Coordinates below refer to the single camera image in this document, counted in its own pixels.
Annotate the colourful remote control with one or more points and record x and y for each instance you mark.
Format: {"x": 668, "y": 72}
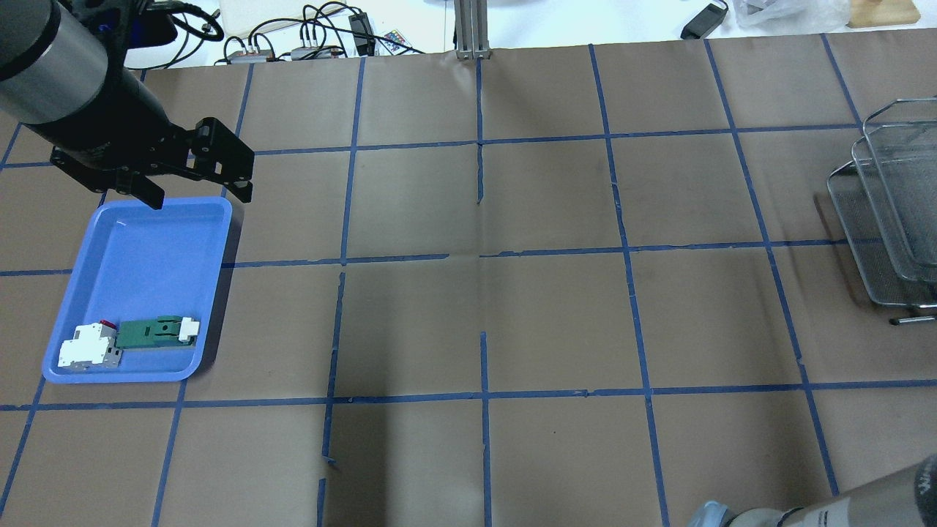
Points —
{"x": 395, "y": 43}

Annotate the grey usb hub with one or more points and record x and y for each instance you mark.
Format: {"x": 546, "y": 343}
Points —
{"x": 251, "y": 56}
{"x": 316, "y": 53}

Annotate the blue plastic tray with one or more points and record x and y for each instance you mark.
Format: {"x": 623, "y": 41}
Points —
{"x": 137, "y": 263}

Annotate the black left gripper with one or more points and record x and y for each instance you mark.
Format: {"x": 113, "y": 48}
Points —
{"x": 110, "y": 117}

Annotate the white circuit breaker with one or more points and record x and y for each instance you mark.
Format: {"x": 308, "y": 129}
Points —
{"x": 91, "y": 345}

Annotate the wooden board stand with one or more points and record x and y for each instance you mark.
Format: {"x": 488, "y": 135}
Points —
{"x": 875, "y": 14}

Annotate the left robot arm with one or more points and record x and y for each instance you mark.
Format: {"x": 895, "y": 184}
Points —
{"x": 63, "y": 76}

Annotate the aluminium frame post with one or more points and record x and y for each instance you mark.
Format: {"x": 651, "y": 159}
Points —
{"x": 471, "y": 30}

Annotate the black power adapter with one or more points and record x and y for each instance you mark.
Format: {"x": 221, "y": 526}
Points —
{"x": 705, "y": 22}

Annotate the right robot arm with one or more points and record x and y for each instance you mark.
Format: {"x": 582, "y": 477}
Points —
{"x": 904, "y": 498}

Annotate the metal mesh shelf rack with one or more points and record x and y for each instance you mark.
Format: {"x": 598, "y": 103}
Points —
{"x": 884, "y": 199}

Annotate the clear plastic bag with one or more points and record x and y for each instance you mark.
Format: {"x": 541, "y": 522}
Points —
{"x": 793, "y": 17}

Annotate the green terminal block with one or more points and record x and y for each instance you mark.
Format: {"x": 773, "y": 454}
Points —
{"x": 167, "y": 331}

